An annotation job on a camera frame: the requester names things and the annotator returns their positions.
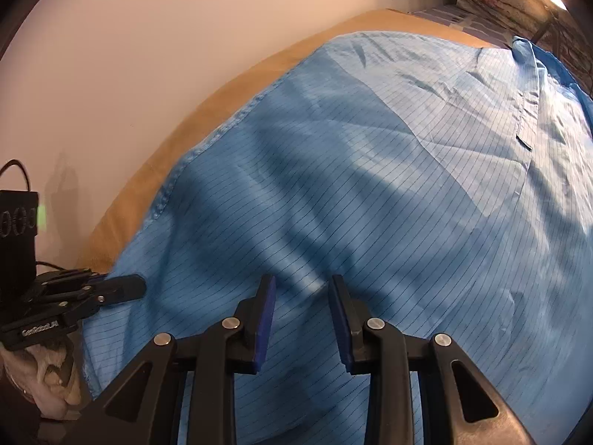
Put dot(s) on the blue white patterned sheet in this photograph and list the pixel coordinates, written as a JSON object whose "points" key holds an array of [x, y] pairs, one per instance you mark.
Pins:
{"points": [[472, 24]]}

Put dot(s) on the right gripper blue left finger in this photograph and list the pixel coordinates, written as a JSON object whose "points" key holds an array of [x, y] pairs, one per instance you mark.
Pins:
{"points": [[143, 404]]}

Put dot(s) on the floral folded quilts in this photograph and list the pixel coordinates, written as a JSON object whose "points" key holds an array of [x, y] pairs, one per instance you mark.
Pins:
{"points": [[525, 17]]}

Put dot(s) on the tan bed blanket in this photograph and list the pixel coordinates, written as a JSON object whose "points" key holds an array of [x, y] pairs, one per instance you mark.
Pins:
{"points": [[124, 217]]}

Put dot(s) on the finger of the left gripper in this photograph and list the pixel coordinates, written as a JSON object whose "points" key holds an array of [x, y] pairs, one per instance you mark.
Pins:
{"points": [[120, 289]]}

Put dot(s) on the blue work jacket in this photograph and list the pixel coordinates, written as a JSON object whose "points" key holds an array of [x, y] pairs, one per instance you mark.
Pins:
{"points": [[450, 186]]}

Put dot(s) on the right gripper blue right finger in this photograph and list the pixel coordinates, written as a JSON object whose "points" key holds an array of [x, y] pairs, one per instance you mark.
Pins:
{"points": [[458, 403]]}

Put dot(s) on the black camera box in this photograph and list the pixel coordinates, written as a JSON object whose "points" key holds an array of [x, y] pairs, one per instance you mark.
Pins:
{"points": [[19, 229]]}

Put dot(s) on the left white gloved hand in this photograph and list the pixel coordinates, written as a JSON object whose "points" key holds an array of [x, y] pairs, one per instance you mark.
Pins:
{"points": [[48, 376]]}

